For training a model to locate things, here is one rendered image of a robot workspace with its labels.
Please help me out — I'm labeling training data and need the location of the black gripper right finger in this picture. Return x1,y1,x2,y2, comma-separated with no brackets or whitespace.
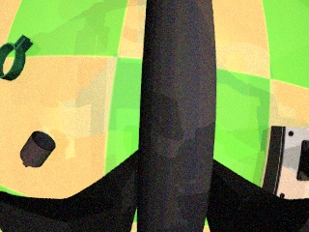
206,159,309,232

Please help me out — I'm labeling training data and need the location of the black ring with tab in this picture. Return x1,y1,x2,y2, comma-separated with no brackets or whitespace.
0,35,34,81

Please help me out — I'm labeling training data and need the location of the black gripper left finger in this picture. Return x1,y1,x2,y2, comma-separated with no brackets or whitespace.
0,150,139,232

